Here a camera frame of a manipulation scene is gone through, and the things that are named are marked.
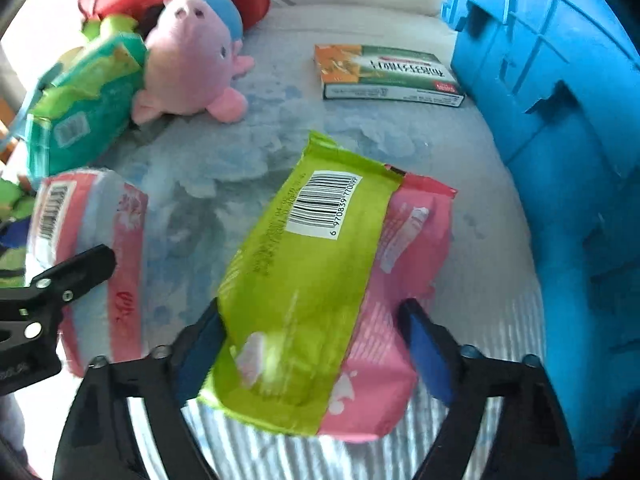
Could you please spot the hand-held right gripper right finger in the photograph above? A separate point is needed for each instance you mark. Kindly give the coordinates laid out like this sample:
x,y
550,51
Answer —
x,y
427,355

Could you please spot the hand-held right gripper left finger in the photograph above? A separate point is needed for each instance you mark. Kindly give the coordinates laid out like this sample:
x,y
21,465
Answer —
x,y
197,360

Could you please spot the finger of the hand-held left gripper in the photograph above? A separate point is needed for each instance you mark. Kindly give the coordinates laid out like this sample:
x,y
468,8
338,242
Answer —
x,y
75,270

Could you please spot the pink tissue pack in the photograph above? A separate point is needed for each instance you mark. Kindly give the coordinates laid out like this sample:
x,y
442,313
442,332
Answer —
x,y
100,220

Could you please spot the pink and green packet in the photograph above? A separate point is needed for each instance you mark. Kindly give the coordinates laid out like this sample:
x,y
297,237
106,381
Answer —
x,y
310,270

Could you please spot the blue plastic crate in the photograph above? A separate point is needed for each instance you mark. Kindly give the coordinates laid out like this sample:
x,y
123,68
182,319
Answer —
x,y
565,135

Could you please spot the striped grey bed sheet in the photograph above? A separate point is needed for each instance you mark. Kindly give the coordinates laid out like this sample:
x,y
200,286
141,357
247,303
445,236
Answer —
x,y
475,285

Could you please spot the teal wet wipes pack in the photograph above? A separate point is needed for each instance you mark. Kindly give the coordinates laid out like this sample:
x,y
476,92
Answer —
x,y
80,110

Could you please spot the pink pig plush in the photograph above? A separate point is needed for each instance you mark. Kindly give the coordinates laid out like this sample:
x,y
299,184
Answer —
x,y
190,60

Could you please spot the green frog plush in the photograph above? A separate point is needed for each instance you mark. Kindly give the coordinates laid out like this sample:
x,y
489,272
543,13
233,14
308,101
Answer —
x,y
107,25

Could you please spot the green and orange box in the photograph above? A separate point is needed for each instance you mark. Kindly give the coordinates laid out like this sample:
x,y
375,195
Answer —
x,y
390,72

